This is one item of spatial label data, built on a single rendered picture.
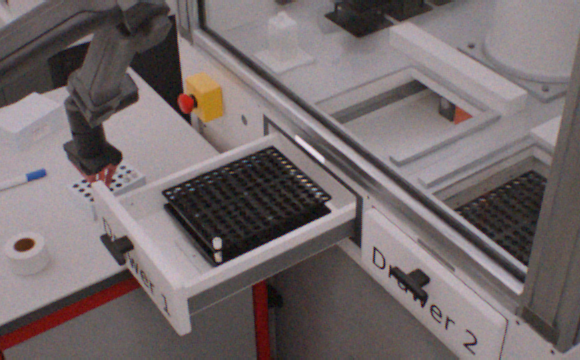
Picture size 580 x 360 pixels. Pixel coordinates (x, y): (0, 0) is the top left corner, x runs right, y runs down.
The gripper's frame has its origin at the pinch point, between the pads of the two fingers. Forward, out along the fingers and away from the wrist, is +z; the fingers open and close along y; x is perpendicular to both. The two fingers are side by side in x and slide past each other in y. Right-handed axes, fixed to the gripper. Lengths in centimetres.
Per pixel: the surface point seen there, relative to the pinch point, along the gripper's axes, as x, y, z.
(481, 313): -16, -72, -11
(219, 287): 3.3, -39.1, -5.8
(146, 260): 9.9, -30.5, -10.2
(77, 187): 2.2, 5.6, 2.0
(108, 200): 7.2, -16.9, -12.0
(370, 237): -20, -49, -7
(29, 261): 18.8, -5.8, 1.4
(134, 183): -6.2, -1.2, 2.0
